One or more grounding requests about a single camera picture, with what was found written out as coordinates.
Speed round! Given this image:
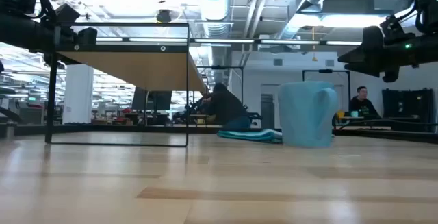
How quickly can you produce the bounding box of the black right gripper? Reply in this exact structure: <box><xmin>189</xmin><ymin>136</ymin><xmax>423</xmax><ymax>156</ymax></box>
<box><xmin>337</xmin><ymin>14</ymin><xmax>438</xmax><ymax>83</ymax></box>

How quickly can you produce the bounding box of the blue mug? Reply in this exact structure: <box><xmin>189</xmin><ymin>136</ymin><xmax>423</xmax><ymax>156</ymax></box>
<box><xmin>276</xmin><ymin>80</ymin><xmax>340</xmax><ymax>149</ymax></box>

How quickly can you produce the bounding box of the corrugated silver ceiling duct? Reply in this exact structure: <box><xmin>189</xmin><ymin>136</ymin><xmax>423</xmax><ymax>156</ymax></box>
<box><xmin>194</xmin><ymin>0</ymin><xmax>231</xmax><ymax>81</ymax></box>

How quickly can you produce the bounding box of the black screen panel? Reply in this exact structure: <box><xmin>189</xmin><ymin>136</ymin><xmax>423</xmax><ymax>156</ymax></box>
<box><xmin>382</xmin><ymin>88</ymin><xmax>435</xmax><ymax>132</ymax></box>

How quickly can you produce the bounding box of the blue folded cloth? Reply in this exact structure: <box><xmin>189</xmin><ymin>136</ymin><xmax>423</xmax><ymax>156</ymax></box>
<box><xmin>217</xmin><ymin>129</ymin><xmax>283</xmax><ymax>145</ymax></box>

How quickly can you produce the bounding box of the white pillar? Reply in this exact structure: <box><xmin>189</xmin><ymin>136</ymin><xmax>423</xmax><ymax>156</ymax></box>
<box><xmin>63</xmin><ymin>64</ymin><xmax>94</xmax><ymax>125</ymax></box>

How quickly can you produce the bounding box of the distant black stand frame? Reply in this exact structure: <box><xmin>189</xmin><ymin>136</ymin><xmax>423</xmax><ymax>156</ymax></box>
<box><xmin>196</xmin><ymin>65</ymin><xmax>245</xmax><ymax>129</ymax></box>
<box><xmin>302</xmin><ymin>69</ymin><xmax>352</xmax><ymax>129</ymax></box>

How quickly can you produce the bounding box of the black table frame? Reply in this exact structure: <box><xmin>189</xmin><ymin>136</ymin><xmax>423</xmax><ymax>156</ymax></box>
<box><xmin>0</xmin><ymin>123</ymin><xmax>438</xmax><ymax>145</ymax></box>

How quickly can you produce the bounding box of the wooden shelf with black frame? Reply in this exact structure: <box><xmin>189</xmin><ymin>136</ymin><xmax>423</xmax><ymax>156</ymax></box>
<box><xmin>44</xmin><ymin>21</ymin><xmax>209</xmax><ymax>148</ymax></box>

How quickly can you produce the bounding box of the grey door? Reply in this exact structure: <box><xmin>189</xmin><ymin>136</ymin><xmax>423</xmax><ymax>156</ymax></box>
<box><xmin>260</xmin><ymin>93</ymin><xmax>276</xmax><ymax>129</ymax></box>

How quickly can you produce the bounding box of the long ceiling light strip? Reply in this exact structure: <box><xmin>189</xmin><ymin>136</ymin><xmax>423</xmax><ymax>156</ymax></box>
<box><xmin>95</xmin><ymin>37</ymin><xmax>363</xmax><ymax>46</ymax></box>

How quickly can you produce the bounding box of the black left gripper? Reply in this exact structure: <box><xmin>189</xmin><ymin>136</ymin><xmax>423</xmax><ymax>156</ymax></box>
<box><xmin>40</xmin><ymin>3</ymin><xmax>99</xmax><ymax>52</ymax></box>

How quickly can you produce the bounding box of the yellow hanging cord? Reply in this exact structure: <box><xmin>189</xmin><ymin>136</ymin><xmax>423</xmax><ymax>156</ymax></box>
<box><xmin>311</xmin><ymin>27</ymin><xmax>318</xmax><ymax>62</ymax></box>

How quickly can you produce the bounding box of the person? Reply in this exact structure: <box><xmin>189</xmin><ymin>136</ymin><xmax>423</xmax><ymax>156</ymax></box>
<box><xmin>348</xmin><ymin>86</ymin><xmax>381</xmax><ymax>119</ymax></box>
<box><xmin>204</xmin><ymin>82</ymin><xmax>253</xmax><ymax>132</ymax></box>

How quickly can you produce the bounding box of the black computer monitor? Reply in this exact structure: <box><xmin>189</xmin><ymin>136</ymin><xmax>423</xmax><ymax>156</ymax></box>
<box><xmin>147</xmin><ymin>90</ymin><xmax>173</xmax><ymax>111</ymax></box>
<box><xmin>131</xmin><ymin>86</ymin><xmax>150</xmax><ymax>111</ymax></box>

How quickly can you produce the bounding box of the black ceiling device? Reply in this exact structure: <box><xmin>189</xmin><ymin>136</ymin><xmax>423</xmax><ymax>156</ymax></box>
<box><xmin>156</xmin><ymin>8</ymin><xmax>172</xmax><ymax>23</ymax></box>

